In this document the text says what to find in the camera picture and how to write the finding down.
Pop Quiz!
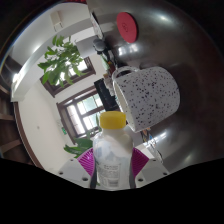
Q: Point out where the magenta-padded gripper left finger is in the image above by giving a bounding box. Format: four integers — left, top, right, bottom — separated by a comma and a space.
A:
57, 147, 98, 190

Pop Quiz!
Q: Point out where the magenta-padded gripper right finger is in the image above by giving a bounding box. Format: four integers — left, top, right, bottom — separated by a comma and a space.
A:
131, 147, 170, 189

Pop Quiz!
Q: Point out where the clear yellow-capped drink bottle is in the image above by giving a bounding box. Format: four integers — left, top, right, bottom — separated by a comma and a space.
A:
92, 110, 135, 190

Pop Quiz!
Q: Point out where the brown framed glass door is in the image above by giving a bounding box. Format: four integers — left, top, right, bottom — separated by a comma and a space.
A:
55, 85, 116, 139

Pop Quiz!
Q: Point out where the white speckled mug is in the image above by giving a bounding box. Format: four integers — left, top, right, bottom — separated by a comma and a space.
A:
111, 65, 181, 134

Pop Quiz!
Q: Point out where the brown framed window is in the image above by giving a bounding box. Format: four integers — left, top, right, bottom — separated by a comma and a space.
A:
39, 56, 97, 98

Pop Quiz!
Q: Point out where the dark round pot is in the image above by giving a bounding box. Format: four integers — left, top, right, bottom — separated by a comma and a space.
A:
92, 38, 107, 54

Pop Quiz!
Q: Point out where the flat round red coaster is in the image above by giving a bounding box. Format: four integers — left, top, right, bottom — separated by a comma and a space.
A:
116, 11, 139, 44

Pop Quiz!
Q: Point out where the printed magazine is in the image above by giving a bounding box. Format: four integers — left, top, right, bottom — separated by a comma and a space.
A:
89, 11, 105, 38

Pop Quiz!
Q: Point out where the white wall radiator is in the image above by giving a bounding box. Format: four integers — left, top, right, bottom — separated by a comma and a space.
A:
49, 11, 65, 33

